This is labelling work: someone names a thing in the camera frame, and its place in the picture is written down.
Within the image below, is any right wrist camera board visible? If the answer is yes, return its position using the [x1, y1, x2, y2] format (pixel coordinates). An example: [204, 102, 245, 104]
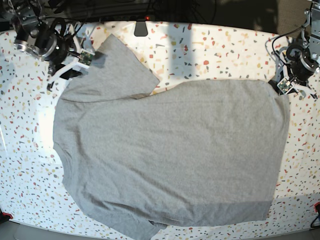
[78, 49, 95, 66]

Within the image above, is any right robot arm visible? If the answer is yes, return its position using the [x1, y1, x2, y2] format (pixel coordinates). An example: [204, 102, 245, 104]
[0, 0, 94, 91]

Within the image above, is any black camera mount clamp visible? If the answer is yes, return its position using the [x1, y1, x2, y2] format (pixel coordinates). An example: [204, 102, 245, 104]
[134, 21, 148, 37]

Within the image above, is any grey T-shirt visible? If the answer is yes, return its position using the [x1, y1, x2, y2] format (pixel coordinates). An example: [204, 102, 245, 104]
[53, 35, 290, 240]

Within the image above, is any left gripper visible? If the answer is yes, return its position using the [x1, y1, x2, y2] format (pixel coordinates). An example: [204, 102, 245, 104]
[268, 44, 319, 99]

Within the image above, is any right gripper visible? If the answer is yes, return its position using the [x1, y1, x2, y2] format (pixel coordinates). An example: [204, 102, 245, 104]
[34, 18, 88, 92]

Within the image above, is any red corner clamp left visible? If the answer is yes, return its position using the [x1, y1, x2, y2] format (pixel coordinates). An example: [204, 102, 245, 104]
[0, 211, 13, 222]

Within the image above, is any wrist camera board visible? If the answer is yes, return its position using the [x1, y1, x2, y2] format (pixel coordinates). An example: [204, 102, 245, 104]
[78, 49, 95, 66]
[277, 78, 293, 95]

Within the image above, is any red corner clamp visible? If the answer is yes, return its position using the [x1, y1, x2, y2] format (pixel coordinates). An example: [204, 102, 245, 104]
[313, 202, 320, 214]
[0, 211, 13, 222]

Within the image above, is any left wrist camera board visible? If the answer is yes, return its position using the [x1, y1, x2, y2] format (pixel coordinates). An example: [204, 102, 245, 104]
[277, 78, 293, 95]

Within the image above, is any red corner clamp right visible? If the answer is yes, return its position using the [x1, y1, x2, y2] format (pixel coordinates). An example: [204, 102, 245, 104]
[313, 202, 320, 214]

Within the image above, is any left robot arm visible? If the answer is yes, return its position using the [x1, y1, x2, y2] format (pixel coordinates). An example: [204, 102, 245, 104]
[268, 0, 320, 99]

